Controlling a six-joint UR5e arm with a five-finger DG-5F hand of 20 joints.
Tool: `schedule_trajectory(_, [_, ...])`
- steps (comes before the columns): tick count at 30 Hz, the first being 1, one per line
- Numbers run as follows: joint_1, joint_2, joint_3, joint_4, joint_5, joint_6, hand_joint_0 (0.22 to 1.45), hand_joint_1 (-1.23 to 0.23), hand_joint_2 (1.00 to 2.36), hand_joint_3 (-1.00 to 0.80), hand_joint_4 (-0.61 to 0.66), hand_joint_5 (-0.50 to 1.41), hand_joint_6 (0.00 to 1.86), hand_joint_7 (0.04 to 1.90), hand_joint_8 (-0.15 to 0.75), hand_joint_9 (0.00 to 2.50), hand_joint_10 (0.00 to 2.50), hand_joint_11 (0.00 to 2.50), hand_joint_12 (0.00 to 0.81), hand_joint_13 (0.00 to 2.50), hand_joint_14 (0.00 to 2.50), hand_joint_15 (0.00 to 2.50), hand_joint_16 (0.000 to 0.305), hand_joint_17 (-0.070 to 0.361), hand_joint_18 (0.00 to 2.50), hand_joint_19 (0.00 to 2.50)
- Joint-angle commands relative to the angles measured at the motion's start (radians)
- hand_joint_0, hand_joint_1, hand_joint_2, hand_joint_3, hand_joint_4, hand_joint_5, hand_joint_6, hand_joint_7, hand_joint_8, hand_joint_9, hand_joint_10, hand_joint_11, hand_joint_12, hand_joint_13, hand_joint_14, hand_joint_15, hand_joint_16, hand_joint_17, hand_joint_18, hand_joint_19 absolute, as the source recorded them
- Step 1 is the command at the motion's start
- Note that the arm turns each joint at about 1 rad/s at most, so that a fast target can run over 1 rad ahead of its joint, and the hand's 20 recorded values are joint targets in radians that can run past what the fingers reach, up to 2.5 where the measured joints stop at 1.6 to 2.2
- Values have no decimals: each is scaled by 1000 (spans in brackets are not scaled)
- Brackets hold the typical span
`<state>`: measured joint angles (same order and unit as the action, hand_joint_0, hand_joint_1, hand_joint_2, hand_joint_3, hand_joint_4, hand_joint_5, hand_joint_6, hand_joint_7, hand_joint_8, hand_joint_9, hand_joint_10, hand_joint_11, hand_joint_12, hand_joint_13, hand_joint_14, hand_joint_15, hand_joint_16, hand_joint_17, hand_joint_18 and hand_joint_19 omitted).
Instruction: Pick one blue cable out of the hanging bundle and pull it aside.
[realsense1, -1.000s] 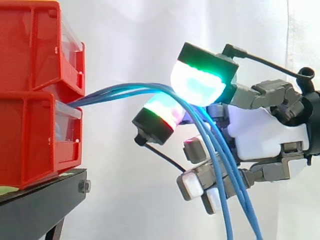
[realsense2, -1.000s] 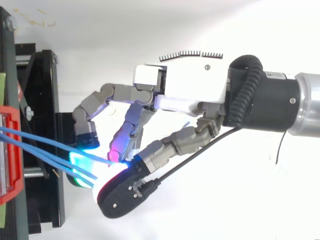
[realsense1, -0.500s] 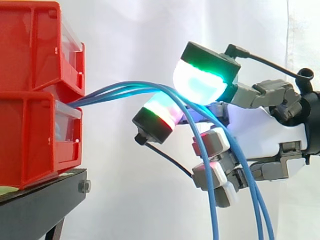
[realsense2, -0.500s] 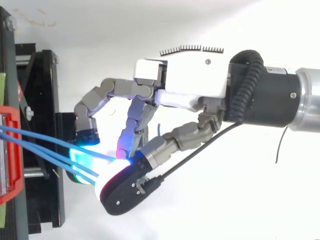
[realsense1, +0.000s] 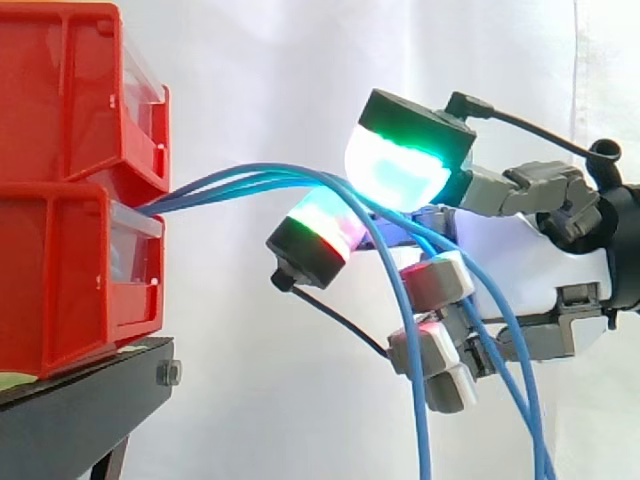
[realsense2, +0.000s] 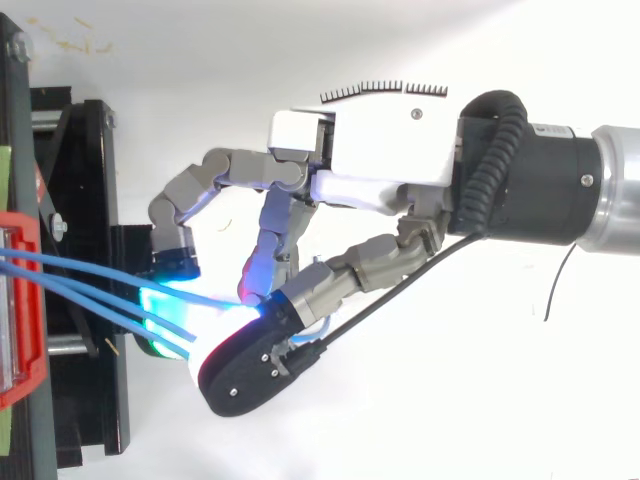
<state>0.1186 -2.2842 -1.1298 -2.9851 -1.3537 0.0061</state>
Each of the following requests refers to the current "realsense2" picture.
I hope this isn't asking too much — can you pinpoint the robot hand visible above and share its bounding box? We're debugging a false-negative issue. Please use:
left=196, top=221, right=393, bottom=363
left=133, top=78, right=462, bottom=419

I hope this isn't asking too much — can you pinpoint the black stand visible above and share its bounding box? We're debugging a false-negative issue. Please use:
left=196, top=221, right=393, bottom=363
left=0, top=12, right=156, bottom=480

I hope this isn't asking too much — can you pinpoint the black coiled cable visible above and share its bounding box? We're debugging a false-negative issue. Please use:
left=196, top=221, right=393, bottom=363
left=456, top=89, right=530, bottom=237

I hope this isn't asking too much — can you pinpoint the thin black cable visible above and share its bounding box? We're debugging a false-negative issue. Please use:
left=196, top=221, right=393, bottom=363
left=294, top=232, right=484, bottom=369
left=543, top=243, right=578, bottom=323

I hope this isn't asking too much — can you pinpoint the blue cable bundle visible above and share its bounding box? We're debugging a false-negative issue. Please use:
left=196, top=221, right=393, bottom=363
left=0, top=246, right=261, bottom=361

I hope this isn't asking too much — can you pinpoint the red bin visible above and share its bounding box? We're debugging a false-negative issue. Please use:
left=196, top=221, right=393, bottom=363
left=0, top=211, right=50, bottom=412

